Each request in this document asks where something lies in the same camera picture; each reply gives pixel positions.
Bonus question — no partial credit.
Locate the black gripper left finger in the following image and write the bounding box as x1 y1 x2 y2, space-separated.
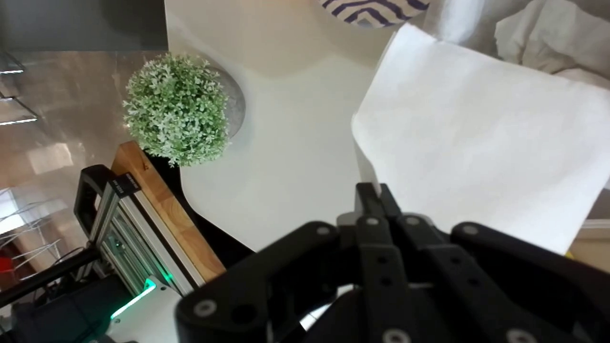
174 181 410 343

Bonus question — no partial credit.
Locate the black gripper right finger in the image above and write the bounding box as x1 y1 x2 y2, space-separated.
380 183 610 343

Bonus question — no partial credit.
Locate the white paper napkin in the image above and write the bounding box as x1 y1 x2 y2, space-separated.
351 23 610 255

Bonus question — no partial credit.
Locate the crumpled white napkin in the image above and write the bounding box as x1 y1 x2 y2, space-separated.
494 0 610 87

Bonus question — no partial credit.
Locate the white napkin basket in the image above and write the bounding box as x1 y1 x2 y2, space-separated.
425 0 610 91

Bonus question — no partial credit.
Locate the wooden base board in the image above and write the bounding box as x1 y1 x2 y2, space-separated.
111 139 229 286

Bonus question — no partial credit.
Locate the green potted plant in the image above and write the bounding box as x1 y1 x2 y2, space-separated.
122 51 248 169

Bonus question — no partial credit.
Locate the zebra patterned bowl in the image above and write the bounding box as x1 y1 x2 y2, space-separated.
317 0 433 28

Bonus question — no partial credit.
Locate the aluminium profile frame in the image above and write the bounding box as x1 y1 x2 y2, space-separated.
88 179 198 301

